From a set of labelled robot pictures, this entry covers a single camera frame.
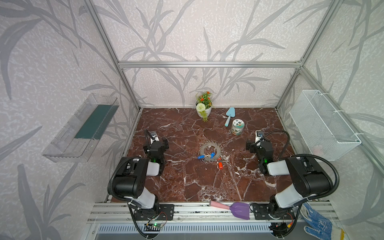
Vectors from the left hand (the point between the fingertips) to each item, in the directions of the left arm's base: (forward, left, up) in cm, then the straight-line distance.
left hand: (157, 134), depth 93 cm
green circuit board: (-46, -7, -8) cm, 48 cm away
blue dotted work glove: (-47, -85, -6) cm, 98 cm away
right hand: (+1, -63, -1) cm, 63 cm away
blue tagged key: (-10, -35, -8) cm, 37 cm away
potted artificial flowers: (+21, -29, +5) cm, 37 cm away
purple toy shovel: (-40, -48, -7) cm, 63 cm away
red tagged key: (-16, -40, -9) cm, 44 cm away
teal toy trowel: (+28, -52, -10) cm, 60 cm away
